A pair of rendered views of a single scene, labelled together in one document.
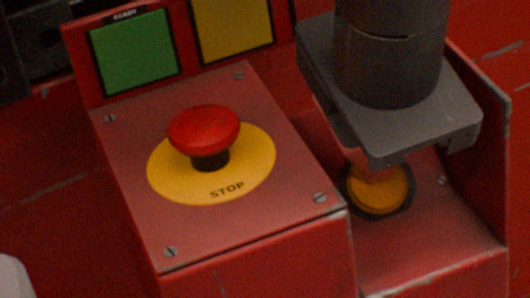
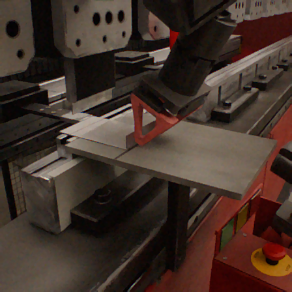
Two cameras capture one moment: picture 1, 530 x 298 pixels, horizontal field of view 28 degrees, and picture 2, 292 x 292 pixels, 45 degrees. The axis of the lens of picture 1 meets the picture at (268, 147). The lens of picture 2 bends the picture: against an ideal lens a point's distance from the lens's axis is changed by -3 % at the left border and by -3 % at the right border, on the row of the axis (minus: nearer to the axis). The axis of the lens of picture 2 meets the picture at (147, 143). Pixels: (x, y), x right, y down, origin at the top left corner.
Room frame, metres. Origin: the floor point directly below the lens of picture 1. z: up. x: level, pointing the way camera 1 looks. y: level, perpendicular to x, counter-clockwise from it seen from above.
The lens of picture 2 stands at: (0.21, 0.50, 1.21)
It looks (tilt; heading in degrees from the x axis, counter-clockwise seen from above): 23 degrees down; 322
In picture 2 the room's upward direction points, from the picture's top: straight up
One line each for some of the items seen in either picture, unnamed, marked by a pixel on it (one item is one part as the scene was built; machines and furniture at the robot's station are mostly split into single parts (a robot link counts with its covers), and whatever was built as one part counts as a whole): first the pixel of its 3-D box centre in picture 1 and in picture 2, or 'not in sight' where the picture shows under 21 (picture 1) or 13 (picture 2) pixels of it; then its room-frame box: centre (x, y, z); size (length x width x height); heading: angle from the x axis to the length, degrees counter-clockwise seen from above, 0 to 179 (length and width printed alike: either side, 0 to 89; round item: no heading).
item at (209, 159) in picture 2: not in sight; (174, 145); (0.57, 0.17, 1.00); 0.26 x 0.18 x 0.01; 21
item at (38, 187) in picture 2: not in sight; (115, 154); (0.73, 0.17, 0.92); 0.39 x 0.06 x 0.10; 111
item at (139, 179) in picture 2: not in sight; (137, 181); (0.67, 0.16, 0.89); 0.30 x 0.05 x 0.03; 111
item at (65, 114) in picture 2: not in sight; (33, 103); (0.86, 0.27, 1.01); 0.26 x 0.12 x 0.05; 21
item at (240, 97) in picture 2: not in sight; (237, 102); (0.88, -0.36, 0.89); 0.30 x 0.05 x 0.03; 111
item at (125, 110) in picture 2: not in sight; (103, 128); (0.72, 0.20, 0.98); 0.20 x 0.03 x 0.03; 111
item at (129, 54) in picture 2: not in sight; (150, 64); (1.01, -0.13, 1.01); 0.26 x 0.12 x 0.05; 21
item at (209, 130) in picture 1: (207, 144); (272, 256); (0.46, 0.03, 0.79); 0.04 x 0.04 x 0.04
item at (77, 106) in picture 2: not in sight; (91, 77); (0.71, 0.22, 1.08); 0.10 x 0.02 x 0.10; 111
